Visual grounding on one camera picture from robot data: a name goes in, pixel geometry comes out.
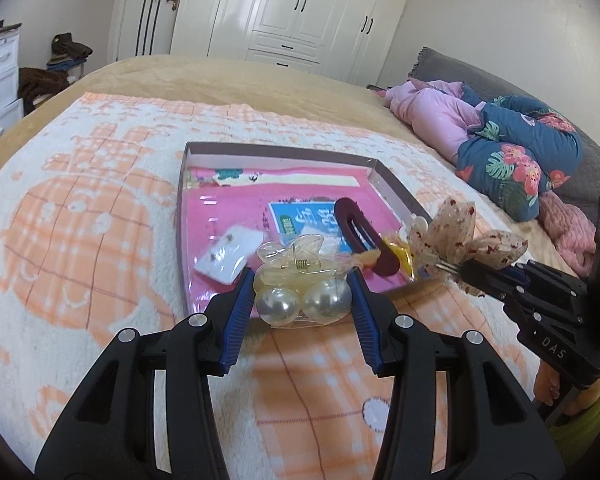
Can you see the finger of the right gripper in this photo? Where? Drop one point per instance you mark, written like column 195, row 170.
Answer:
column 507, row 285
column 535, row 273

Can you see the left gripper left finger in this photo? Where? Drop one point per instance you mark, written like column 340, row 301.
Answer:
column 106, row 430

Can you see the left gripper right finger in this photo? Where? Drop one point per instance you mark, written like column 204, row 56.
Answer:
column 456, row 410

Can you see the floral mesh bow hairpiece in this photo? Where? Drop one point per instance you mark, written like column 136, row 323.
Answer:
column 451, row 240

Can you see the pearl bow hair clip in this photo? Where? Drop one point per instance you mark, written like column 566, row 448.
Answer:
column 303, row 282

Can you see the beige spiral hair clip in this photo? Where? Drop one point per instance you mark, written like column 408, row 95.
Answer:
column 360, row 260

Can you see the person's right hand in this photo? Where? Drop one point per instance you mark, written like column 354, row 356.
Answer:
column 546, row 390

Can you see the pink knitted blanket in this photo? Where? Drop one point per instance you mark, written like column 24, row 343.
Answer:
column 571, row 231

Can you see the yellow rings in bag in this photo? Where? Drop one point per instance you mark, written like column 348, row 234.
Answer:
column 397, row 254

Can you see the white claw hair clip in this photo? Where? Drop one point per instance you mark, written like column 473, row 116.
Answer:
column 415, row 224

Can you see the dark red hair clip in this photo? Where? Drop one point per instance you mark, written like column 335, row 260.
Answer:
column 360, row 235

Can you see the blue floral quilt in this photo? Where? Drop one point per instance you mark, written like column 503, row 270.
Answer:
column 514, row 157

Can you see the white earring card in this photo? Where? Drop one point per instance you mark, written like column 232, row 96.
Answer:
column 229, row 254

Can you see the pink quilt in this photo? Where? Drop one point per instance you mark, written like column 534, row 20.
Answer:
column 439, row 112

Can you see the orange white plaid blanket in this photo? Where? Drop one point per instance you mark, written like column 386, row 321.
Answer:
column 87, row 247

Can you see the pink book in box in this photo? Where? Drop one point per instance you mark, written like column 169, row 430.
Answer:
column 282, row 203

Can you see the white glossy wardrobe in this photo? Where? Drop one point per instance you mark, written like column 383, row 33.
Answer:
column 346, row 40

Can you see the tan bed sheet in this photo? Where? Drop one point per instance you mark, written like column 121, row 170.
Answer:
column 242, row 102

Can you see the pile of dark clothes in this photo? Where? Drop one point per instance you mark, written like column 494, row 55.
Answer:
column 37, row 83

